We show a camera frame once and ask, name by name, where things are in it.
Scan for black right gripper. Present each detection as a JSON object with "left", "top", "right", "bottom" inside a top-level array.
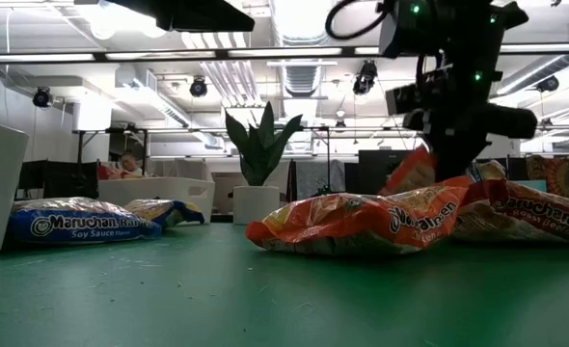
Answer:
[{"left": 384, "top": 67, "right": 540, "bottom": 182}]

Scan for blue soy sauce ramen packet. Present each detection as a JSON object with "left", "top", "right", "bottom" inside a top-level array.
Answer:
[
  {"left": 7, "top": 196, "right": 164, "bottom": 245},
  {"left": 466, "top": 159, "right": 508, "bottom": 183},
  {"left": 123, "top": 198, "right": 206, "bottom": 228}
]

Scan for white plastic bin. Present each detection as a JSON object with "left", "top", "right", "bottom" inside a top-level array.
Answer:
[
  {"left": 0, "top": 118, "right": 30, "bottom": 257},
  {"left": 97, "top": 175, "right": 216, "bottom": 226}
]

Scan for black background monitor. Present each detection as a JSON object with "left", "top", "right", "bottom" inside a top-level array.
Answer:
[{"left": 358, "top": 148, "right": 423, "bottom": 197}]

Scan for orange patterned tapestry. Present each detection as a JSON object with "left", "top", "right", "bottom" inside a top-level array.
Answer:
[{"left": 525, "top": 153, "right": 569, "bottom": 200}]

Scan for black ceiling spotlight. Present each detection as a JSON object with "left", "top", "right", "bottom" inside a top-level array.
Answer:
[
  {"left": 189, "top": 75, "right": 209, "bottom": 99},
  {"left": 352, "top": 59, "right": 379, "bottom": 96},
  {"left": 535, "top": 75, "right": 560, "bottom": 93},
  {"left": 32, "top": 86, "right": 54, "bottom": 109}
]

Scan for green snake plant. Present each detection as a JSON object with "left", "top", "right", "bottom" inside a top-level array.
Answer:
[{"left": 224, "top": 100, "right": 305, "bottom": 188}]

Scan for person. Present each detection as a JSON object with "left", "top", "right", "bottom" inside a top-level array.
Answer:
[{"left": 119, "top": 150, "right": 145, "bottom": 178}]

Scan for black background table stand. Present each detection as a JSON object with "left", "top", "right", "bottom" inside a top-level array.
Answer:
[{"left": 71, "top": 127, "right": 149, "bottom": 179}]

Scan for dark background screens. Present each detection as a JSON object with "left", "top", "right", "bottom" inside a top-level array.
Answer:
[{"left": 16, "top": 159, "right": 100, "bottom": 200}]

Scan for silver ceiling duct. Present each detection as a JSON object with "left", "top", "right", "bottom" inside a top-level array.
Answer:
[{"left": 269, "top": 0, "right": 339, "bottom": 100}]

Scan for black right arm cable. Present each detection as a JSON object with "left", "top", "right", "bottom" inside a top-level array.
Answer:
[{"left": 324, "top": 0, "right": 392, "bottom": 41}]

